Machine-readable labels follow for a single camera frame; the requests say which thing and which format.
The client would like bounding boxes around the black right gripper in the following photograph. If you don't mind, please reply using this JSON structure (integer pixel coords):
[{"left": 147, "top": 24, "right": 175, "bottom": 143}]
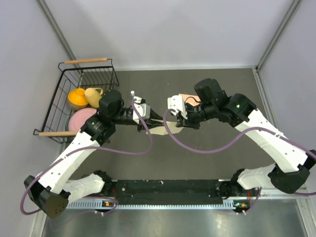
[{"left": 176, "top": 102, "right": 216, "bottom": 130}]

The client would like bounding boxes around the cream letter paper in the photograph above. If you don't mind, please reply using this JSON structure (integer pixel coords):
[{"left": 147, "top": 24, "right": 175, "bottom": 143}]
[{"left": 146, "top": 119, "right": 183, "bottom": 136}]

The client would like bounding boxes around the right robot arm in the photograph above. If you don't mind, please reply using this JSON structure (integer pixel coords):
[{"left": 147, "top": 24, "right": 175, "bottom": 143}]
[{"left": 168, "top": 79, "right": 315, "bottom": 196}]

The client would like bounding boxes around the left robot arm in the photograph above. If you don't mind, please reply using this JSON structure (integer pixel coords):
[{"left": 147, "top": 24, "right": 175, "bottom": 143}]
[{"left": 20, "top": 90, "right": 163, "bottom": 218}]

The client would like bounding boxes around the yellow mug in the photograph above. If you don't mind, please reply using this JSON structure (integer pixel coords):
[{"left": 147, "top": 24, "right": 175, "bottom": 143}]
[{"left": 84, "top": 87, "right": 103, "bottom": 109}]

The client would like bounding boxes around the pink plate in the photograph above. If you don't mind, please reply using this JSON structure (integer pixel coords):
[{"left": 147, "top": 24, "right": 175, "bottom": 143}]
[{"left": 68, "top": 108, "right": 97, "bottom": 131}]

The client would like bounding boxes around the orange bowl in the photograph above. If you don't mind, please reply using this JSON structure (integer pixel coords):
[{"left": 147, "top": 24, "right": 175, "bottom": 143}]
[{"left": 67, "top": 88, "right": 88, "bottom": 111}]

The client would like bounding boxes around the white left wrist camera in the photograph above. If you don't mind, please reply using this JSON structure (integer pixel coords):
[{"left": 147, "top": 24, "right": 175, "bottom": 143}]
[{"left": 133, "top": 96, "right": 151, "bottom": 120}]

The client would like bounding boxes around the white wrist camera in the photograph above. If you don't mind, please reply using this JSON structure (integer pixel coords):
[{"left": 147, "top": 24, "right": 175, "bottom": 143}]
[
  {"left": 167, "top": 95, "right": 187, "bottom": 119},
  {"left": 133, "top": 96, "right": 151, "bottom": 120}
]

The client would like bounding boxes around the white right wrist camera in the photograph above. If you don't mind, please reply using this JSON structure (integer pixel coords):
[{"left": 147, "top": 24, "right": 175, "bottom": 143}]
[{"left": 167, "top": 95, "right": 187, "bottom": 119}]

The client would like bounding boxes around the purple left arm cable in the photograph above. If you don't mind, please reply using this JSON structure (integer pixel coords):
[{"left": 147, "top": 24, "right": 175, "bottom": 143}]
[{"left": 21, "top": 98, "right": 154, "bottom": 215}]

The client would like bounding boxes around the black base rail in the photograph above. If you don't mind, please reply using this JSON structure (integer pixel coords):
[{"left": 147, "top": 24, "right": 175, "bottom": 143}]
[{"left": 68, "top": 180, "right": 260, "bottom": 211}]

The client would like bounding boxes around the black wire basket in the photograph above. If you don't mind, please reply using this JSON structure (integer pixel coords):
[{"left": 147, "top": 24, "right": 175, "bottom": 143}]
[{"left": 33, "top": 58, "right": 119, "bottom": 144}]

